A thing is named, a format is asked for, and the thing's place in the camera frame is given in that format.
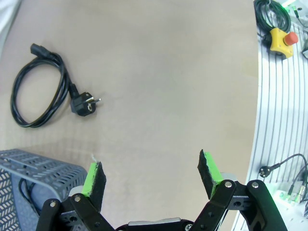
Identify aluminium slotted base plate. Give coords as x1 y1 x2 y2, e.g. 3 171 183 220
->
234 0 308 231

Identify yellow emergency stop button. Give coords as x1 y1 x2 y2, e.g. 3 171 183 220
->
269 27 299 60

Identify black power cable round plug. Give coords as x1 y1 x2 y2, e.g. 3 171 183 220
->
10 43 102 128

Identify coiled black cable bundle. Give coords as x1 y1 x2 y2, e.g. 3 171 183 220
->
254 0 292 45

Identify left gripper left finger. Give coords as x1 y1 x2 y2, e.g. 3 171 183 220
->
36 161 114 231

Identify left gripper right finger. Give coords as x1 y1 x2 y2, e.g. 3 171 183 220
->
192 149 288 231

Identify grey plastic lattice basket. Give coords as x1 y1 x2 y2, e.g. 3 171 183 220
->
0 148 88 231

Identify grey metal cable connector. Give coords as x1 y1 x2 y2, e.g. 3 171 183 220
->
287 181 308 206

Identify black cable with small plug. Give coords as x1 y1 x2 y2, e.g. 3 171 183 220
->
258 154 308 179

